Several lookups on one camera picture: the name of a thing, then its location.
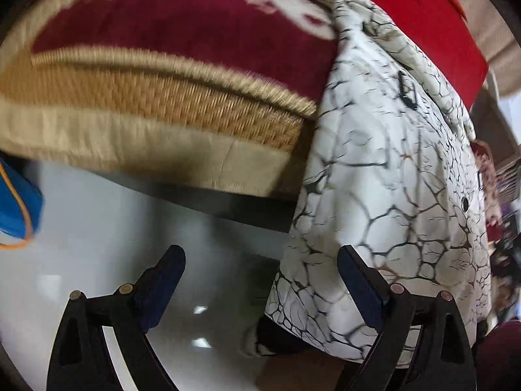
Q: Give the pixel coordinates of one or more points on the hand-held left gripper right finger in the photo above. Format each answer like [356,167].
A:
[362,289]

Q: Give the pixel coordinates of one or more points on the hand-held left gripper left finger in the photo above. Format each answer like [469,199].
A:
[159,289]

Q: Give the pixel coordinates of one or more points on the white crackle-print jacket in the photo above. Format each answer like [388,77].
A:
[386,171]

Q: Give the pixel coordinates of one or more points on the dark brown leather sofa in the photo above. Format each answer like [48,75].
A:
[228,207]

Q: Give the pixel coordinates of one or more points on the maroon cloth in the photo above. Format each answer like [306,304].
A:
[500,358]

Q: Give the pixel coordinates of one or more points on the maroon floral sofa seat cover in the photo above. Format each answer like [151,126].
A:
[163,49]
[488,187]

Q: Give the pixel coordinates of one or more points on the red cushion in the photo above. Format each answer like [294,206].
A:
[407,16]

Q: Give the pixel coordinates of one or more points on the beige lace sofa cover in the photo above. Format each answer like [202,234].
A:
[492,28]

